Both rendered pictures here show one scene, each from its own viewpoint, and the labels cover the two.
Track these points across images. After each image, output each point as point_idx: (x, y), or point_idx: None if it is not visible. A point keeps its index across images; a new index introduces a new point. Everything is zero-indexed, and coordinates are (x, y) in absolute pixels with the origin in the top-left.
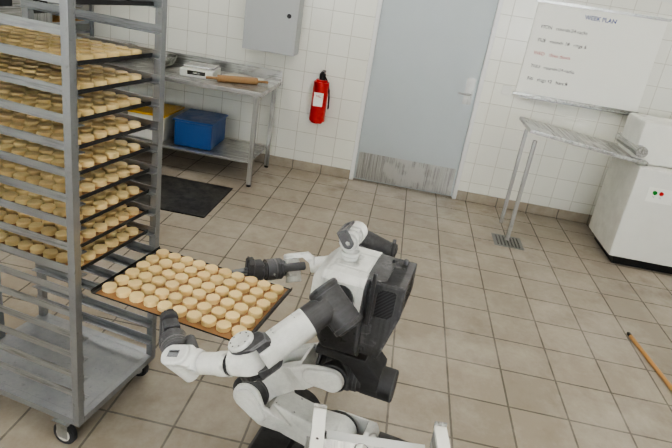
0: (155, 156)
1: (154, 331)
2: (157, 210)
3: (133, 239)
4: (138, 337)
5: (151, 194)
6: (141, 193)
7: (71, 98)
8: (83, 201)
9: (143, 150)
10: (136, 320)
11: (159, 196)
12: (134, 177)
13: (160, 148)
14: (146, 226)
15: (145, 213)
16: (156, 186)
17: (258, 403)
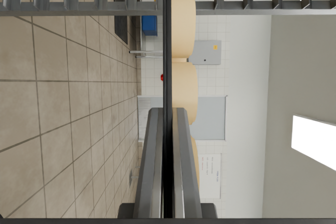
0: (294, 6)
1: (29, 14)
2: (218, 11)
3: None
4: None
5: (247, 2)
6: None
7: None
8: None
9: None
10: None
11: (235, 13)
12: None
13: (301, 12)
14: None
15: None
16: (254, 9)
17: None
